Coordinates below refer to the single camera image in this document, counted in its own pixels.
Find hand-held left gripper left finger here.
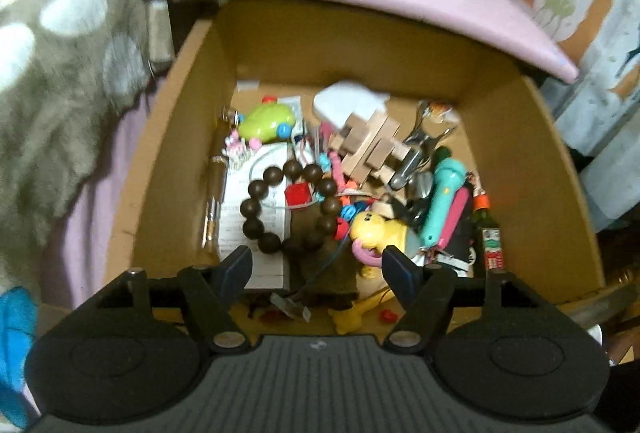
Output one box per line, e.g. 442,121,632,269
94,245,254,355

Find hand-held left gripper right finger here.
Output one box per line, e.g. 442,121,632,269
381,245,545,355

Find brown wooden bead bracelet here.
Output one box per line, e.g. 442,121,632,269
239,161,341,259

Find wooden drawer with round sticker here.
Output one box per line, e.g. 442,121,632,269
105,0,608,310

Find yellow plush toy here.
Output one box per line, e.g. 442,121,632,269
332,208,412,335

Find brown cloth pouch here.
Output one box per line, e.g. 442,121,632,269
287,208,362,310

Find teal toy flashlight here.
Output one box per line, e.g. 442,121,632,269
419,147,469,247

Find brown pen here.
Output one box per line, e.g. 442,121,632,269
201,120,231,250

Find small bottle with red label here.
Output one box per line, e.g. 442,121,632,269
472,195,504,275

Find red cube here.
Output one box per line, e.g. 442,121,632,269
284,182,311,209

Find metal clippers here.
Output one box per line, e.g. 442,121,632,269
389,127,459,192

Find small pink figure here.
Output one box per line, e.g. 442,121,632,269
224,132,249,162

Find wooden puzzle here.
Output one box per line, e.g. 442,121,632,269
327,110,412,184

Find pink bedsheet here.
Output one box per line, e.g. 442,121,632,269
39,78,168,310

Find green toy car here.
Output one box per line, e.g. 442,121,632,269
237,96,299,144

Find striped cartoon blanket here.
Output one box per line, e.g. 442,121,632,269
0,285,42,430

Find grey blanket with white dots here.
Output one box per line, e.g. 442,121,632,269
0,0,177,290

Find deer print curtain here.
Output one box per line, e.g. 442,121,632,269
489,0,640,235

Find cartoon keychain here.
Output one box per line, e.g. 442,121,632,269
417,100,461,124

